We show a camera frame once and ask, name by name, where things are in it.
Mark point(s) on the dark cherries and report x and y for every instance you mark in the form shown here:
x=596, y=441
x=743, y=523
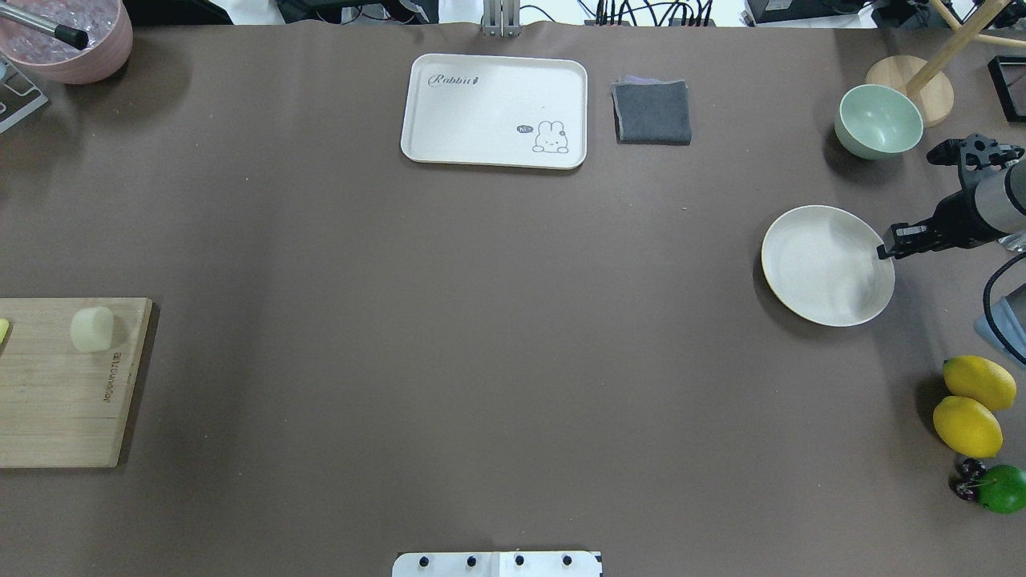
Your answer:
x=966, y=481

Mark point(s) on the cream round plate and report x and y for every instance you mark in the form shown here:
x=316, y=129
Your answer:
x=822, y=264

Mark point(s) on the yellow lemon lower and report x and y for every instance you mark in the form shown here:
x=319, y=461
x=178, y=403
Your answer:
x=980, y=379

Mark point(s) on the grey folded cloth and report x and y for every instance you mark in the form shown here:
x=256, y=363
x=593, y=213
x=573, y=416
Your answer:
x=652, y=111

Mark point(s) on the wooden cutting board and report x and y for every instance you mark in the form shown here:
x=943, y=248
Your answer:
x=62, y=407

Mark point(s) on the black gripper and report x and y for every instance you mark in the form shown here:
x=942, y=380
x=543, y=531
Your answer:
x=956, y=217

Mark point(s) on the pink bowl with ice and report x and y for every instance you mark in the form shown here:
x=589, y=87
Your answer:
x=108, y=27

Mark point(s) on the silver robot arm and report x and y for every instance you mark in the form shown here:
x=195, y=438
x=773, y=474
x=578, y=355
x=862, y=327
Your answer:
x=989, y=205

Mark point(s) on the wooden mug tree stand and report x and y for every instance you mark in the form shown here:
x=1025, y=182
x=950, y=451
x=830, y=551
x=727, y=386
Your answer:
x=923, y=81

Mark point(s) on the green lime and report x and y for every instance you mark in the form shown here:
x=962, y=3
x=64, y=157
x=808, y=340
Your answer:
x=1002, y=489

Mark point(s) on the mint green bowl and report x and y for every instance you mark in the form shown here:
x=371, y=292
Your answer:
x=875, y=122

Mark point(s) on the yellow lemon upper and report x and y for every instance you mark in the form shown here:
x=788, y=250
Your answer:
x=968, y=427

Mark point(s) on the yellow lemon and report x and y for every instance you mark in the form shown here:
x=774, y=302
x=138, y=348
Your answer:
x=968, y=427
x=980, y=379

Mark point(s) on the white steamed bun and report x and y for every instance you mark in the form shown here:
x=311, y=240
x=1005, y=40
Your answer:
x=91, y=329

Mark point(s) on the metal scoop black tip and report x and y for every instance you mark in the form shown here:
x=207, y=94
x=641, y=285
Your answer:
x=76, y=38

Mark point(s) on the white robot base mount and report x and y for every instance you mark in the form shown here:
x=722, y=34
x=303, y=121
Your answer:
x=499, y=563

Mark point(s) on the cream rabbit tray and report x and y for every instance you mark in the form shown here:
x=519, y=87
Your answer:
x=496, y=111

